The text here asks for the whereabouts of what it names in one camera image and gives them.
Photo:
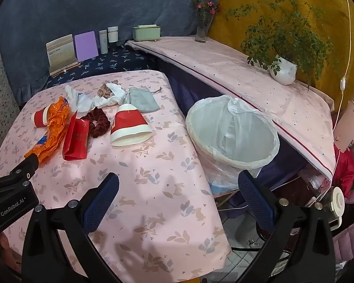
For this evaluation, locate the white kettle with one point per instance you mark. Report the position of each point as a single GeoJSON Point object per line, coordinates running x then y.
{"type": "Point", "coordinates": [337, 202]}

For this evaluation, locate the pink rabbit print tablecloth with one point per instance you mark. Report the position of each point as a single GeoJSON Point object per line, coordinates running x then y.
{"type": "Point", "coordinates": [153, 159]}

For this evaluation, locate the green plant in white pot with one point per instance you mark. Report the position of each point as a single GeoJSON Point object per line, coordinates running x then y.
{"type": "Point", "coordinates": [283, 70]}

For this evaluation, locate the orange snack wrapper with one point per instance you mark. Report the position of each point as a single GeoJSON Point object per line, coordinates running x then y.
{"type": "Point", "coordinates": [54, 121]}

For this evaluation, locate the white bottle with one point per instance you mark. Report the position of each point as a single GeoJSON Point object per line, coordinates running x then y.
{"type": "Point", "coordinates": [103, 42]}

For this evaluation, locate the large red paper cup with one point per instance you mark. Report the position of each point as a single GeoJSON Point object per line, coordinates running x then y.
{"type": "Point", "coordinates": [126, 122]}

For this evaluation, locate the plain pink tablecloth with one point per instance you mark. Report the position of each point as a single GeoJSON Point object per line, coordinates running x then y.
{"type": "Point", "coordinates": [224, 62]}

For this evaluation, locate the glass vase with pink flowers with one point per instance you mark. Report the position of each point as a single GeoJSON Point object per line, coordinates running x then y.
{"type": "Point", "coordinates": [201, 34]}

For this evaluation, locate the blue cloth backdrop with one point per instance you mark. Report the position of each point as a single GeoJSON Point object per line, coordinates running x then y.
{"type": "Point", "coordinates": [76, 6]}

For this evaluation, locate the navy floral cloth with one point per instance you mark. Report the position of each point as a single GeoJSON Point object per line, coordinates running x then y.
{"type": "Point", "coordinates": [121, 59]}

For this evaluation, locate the white tissue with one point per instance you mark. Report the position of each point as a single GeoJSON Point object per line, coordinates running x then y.
{"type": "Point", "coordinates": [79, 101]}
{"type": "Point", "coordinates": [118, 94]}

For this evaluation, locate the grey cloth pouch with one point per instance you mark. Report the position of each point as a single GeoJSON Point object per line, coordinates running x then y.
{"type": "Point", "coordinates": [143, 101]}

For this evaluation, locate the trash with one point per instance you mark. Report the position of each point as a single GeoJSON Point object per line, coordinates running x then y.
{"type": "Point", "coordinates": [104, 91]}

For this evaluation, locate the purple card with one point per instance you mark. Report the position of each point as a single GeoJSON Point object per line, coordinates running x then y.
{"type": "Point", "coordinates": [87, 45]}

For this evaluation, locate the white jar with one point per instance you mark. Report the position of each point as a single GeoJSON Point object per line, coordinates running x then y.
{"type": "Point", "coordinates": [112, 34]}

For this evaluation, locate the red paper box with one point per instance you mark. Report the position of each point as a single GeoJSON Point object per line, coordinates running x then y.
{"type": "Point", "coordinates": [75, 141]}

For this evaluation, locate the green tissue box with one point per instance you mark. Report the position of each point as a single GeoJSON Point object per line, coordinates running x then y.
{"type": "Point", "coordinates": [146, 33]}

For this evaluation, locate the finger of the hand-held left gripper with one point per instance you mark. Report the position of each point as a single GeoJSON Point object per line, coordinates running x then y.
{"type": "Point", "coordinates": [20, 169]}

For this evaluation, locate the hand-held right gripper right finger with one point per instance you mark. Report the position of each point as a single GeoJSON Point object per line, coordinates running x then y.
{"type": "Point", "coordinates": [255, 203]}

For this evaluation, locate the red garment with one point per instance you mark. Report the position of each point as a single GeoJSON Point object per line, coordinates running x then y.
{"type": "Point", "coordinates": [343, 168]}

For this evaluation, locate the white-lined trash bin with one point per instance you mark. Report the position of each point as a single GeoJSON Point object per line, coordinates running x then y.
{"type": "Point", "coordinates": [239, 115]}

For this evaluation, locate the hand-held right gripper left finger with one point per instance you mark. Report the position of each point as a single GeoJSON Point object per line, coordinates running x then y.
{"type": "Point", "coordinates": [101, 203]}

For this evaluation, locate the dark red scrunchie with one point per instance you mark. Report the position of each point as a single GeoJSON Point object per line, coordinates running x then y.
{"type": "Point", "coordinates": [98, 123]}

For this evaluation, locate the pink appliance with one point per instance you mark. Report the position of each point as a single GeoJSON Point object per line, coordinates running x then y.
{"type": "Point", "coordinates": [346, 123]}

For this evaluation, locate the small red paper cup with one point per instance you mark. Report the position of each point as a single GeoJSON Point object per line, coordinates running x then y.
{"type": "Point", "coordinates": [41, 117]}

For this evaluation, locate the beige boxed book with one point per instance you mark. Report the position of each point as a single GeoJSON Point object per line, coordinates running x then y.
{"type": "Point", "coordinates": [60, 53]}

